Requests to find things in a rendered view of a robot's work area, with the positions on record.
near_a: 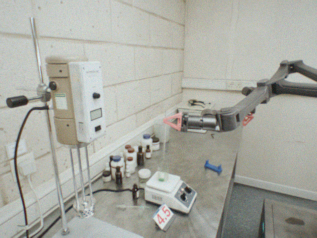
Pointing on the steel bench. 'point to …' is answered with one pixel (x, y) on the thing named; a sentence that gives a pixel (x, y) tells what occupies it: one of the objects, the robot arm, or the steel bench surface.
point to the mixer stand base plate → (94, 229)
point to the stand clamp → (14, 102)
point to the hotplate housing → (167, 198)
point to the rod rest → (212, 166)
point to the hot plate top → (168, 187)
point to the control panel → (185, 194)
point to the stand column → (48, 125)
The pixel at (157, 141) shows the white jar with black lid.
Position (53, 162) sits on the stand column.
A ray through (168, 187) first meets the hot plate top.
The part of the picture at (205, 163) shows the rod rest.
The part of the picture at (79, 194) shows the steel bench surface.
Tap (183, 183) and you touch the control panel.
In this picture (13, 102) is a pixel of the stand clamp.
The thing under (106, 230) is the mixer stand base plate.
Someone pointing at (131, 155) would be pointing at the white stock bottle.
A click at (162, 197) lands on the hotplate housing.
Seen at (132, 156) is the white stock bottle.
